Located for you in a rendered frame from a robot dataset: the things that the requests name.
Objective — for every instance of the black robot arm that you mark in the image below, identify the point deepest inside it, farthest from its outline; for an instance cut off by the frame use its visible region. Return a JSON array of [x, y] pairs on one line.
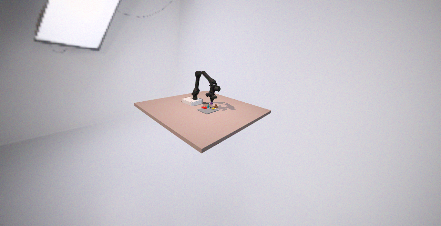
[[213, 84]]

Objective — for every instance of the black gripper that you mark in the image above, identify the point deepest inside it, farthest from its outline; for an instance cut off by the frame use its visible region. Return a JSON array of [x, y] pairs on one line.
[[213, 96]]

